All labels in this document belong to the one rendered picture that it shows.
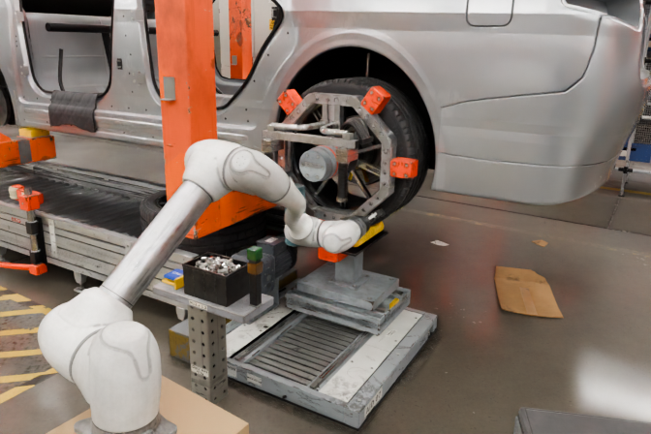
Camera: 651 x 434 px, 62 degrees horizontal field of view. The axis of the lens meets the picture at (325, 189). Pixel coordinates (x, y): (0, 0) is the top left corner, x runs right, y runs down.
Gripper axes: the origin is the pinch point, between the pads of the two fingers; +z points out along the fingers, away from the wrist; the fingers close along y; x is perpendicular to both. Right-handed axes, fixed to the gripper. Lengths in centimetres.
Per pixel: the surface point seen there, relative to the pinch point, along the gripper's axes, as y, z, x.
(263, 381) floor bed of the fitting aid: -58, -51, -25
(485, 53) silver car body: 72, 10, 21
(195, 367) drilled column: -64, -69, -5
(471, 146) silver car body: 45.1, 10.4, -1.9
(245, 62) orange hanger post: -147, 237, 216
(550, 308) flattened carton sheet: 0, 83, -89
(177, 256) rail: -78, -33, 41
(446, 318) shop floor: -32, 45, -58
